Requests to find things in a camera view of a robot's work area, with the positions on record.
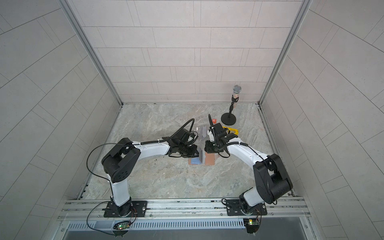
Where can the clear acrylic card box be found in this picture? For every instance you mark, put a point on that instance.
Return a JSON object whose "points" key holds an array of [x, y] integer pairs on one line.
{"points": [[203, 134]]}

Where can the perforated vent strip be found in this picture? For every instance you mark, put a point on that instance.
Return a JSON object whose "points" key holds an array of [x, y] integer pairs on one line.
{"points": [[165, 224]]}

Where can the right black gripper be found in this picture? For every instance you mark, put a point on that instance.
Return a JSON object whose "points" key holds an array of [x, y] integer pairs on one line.
{"points": [[208, 149]]}

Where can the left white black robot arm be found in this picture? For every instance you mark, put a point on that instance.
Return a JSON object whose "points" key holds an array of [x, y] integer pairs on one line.
{"points": [[120, 161]]}

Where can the yellow triangular plastic piece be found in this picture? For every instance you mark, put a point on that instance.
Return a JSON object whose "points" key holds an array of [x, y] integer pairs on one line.
{"points": [[234, 131]]}

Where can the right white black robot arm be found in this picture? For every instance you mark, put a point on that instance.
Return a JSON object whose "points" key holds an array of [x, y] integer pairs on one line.
{"points": [[271, 177]]}

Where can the right circuit board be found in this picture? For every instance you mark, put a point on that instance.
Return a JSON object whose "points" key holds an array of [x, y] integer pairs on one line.
{"points": [[252, 225]]}

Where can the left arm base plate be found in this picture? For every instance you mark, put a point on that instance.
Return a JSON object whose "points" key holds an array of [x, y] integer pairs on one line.
{"points": [[129, 209]]}

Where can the brown leather card holder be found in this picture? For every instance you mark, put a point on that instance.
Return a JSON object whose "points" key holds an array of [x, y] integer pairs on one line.
{"points": [[209, 161]]}

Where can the aluminium mounting rail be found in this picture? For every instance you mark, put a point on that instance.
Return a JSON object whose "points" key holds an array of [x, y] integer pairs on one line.
{"points": [[208, 208]]}

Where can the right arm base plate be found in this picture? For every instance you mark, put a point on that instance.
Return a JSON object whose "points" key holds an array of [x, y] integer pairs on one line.
{"points": [[237, 207]]}

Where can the left green circuit board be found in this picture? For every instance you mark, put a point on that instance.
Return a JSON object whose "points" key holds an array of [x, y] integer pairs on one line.
{"points": [[122, 226]]}

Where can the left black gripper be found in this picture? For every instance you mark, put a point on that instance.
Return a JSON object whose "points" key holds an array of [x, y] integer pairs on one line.
{"points": [[194, 149]]}

